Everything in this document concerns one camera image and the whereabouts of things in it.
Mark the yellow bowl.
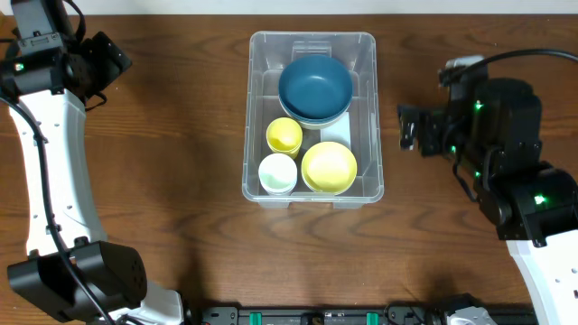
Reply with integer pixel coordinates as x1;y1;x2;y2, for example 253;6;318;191
301;142;358;195

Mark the dark blue bowl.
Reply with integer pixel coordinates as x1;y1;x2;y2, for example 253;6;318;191
279;98;352;123
278;55;354;120

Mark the beige bowl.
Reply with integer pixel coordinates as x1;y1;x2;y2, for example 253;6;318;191
282;107;350;130

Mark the dark blue bowl front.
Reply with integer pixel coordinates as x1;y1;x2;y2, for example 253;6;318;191
279;98;352;123

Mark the yellow cup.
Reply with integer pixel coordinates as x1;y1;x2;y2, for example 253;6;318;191
268;142;301;159
266;117;303;152

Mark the cream cup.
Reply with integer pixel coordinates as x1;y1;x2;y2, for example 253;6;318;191
258;153;297;196

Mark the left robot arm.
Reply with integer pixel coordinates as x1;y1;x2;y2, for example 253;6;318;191
1;0;186;324

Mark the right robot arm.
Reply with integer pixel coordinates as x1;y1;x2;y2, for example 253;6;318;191
397;49;577;324

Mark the white label in container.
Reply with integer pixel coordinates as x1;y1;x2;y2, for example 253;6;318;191
320;112;351;149

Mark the clear plastic storage container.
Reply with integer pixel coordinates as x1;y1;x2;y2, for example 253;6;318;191
242;31;385;209

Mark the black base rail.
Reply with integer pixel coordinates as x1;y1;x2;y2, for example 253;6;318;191
195;293;538;325

